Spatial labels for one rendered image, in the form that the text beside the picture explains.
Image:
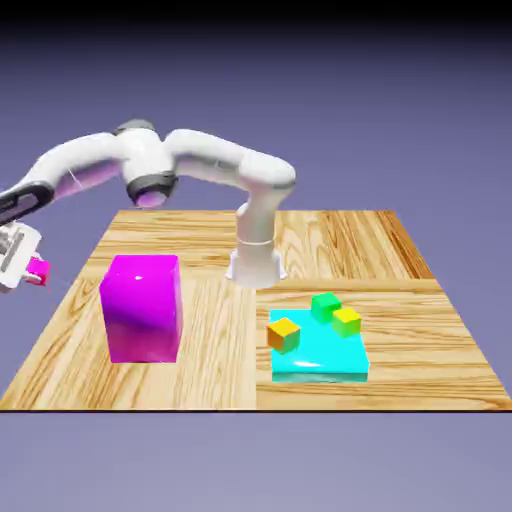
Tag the large magenta box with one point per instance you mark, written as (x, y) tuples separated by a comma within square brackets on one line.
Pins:
[(140, 308)]

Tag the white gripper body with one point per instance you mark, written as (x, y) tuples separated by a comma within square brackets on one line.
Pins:
[(18, 260)]

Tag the small magenta cube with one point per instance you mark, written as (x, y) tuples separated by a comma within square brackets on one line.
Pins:
[(39, 271)]

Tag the small orange cube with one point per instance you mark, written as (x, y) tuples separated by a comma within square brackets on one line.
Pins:
[(283, 335)]

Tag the small green cube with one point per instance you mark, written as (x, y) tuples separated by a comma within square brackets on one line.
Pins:
[(324, 306)]

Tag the large cyan box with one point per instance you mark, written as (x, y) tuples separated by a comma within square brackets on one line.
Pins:
[(320, 352)]

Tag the small yellow cube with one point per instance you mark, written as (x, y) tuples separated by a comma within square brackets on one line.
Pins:
[(346, 321)]

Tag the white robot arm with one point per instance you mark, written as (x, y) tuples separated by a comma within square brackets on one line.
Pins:
[(256, 240)]

